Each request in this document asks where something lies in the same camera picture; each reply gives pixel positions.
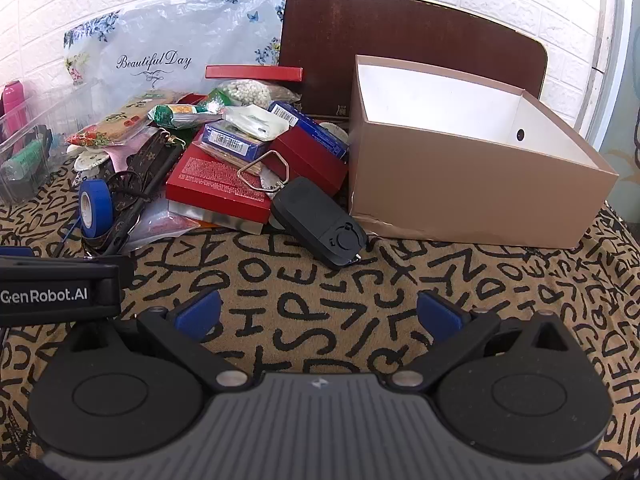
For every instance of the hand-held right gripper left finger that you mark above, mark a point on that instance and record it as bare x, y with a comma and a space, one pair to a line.
199, 311

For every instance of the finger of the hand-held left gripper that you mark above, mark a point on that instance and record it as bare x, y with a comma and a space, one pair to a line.
15, 252

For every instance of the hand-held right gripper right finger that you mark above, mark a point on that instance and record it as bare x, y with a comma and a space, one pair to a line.
440, 313

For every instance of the blue tape roll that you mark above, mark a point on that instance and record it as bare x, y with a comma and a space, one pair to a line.
99, 207

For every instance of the brown cardboard box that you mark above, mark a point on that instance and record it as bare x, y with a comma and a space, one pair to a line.
470, 190

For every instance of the black key fob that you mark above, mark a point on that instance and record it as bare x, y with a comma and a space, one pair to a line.
315, 220

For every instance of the clear plastic bin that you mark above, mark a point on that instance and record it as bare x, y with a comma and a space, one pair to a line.
35, 160

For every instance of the pink clear plastic pouch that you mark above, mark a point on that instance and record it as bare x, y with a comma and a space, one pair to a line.
160, 225

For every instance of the letter-printed blanket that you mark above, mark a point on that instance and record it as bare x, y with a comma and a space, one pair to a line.
310, 305

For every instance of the white paper dish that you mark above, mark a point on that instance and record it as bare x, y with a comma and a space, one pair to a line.
90, 159

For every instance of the large red gift box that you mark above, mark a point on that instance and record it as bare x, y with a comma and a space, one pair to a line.
215, 185

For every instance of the pink bottle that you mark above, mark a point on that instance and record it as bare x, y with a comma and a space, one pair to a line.
13, 110

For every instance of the metal carabiner clip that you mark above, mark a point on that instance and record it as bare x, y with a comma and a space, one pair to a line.
265, 160

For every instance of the biscuit packet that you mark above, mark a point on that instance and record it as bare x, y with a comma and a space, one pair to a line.
120, 122

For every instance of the small blue carton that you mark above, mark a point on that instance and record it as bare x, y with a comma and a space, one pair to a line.
235, 142

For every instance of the small red box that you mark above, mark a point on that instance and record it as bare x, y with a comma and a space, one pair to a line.
310, 162

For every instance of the green snack packet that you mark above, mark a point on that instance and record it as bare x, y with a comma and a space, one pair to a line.
182, 114

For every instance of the white paper sachet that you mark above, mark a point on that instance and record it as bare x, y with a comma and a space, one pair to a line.
255, 121

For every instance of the long blue carton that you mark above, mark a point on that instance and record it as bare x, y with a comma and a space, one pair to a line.
320, 132

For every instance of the bag of white beads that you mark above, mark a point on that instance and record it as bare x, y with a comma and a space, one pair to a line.
255, 91

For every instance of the flat red box lid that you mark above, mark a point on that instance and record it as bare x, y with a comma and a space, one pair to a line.
255, 73

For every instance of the floral clear plastic bag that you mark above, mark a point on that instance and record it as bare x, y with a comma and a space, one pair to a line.
165, 40

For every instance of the dark brown wooden board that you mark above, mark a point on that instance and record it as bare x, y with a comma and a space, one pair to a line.
400, 40

